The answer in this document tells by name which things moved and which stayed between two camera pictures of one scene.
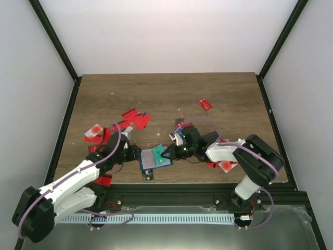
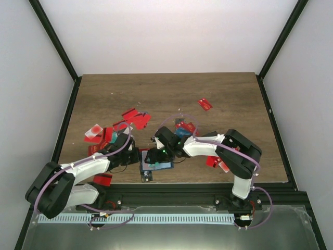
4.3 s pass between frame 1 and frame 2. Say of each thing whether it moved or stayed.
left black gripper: stayed
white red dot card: stayed
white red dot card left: stayed
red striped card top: stayed
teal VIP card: moved
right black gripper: moved
